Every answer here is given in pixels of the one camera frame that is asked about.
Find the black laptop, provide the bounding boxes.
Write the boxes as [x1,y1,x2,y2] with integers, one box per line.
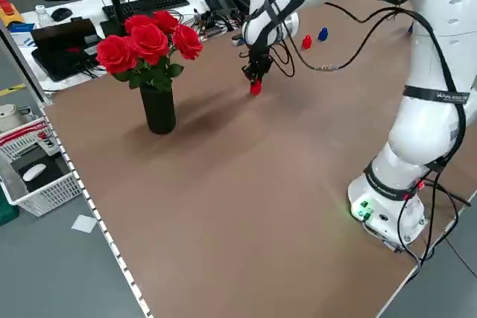
[30,18,107,83]

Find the white paper sheet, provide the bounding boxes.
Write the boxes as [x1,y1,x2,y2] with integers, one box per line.
[71,214,98,233]

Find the white plastic basket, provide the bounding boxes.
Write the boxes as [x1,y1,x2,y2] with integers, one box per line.
[0,116,82,217]

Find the green box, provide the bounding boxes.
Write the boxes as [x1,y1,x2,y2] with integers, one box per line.
[0,191,19,226]

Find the clear water bottle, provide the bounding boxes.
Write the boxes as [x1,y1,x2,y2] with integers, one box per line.
[35,4,51,28]

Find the aluminium frame rail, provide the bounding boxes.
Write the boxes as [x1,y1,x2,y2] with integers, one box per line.
[0,19,54,106]

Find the blue flat box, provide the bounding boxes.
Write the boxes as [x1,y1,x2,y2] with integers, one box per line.
[7,22,37,33]

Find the black cylindrical vase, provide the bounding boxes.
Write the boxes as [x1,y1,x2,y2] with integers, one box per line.
[139,85,177,135]

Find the black ribbed device stack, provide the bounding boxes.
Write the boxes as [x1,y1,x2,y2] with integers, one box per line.
[203,0,251,17]

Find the tangled black desk cables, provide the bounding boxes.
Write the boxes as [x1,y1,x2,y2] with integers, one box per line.
[178,10,247,40]

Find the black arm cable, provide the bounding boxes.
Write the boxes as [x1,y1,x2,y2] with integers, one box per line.
[260,0,469,273]

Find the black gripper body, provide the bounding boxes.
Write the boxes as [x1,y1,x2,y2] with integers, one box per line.
[246,42,272,68]

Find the black keyboard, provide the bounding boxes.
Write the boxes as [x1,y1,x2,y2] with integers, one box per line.
[101,0,192,18]

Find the black computer mouse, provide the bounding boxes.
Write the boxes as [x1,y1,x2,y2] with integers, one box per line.
[50,7,73,21]

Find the white computer mouse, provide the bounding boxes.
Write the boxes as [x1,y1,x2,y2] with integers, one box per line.
[22,163,47,182]

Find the red rose bouquet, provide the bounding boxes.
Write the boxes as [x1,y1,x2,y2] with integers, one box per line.
[95,10,204,92]

